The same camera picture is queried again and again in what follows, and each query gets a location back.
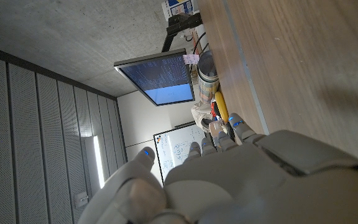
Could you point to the white garment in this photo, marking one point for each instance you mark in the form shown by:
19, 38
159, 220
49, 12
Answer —
200, 112

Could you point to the pink sticky note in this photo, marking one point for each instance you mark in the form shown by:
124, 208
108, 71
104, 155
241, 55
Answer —
191, 59

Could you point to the white canister blue label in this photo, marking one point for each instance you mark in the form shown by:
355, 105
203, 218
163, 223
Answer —
179, 6

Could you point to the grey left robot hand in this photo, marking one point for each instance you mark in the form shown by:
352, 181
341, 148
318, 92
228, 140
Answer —
244, 186

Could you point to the beige cup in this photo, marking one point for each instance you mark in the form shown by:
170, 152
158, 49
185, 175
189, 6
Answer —
215, 128

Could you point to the patterned cylindrical tube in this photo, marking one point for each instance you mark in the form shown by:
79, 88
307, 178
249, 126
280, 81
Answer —
208, 81

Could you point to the whiteboard with black frame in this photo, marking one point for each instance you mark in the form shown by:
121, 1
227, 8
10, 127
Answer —
176, 146

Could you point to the black computer monitor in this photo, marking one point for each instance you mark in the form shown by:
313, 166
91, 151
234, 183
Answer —
158, 77

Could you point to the yellow banana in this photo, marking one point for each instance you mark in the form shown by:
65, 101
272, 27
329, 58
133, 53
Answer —
221, 105

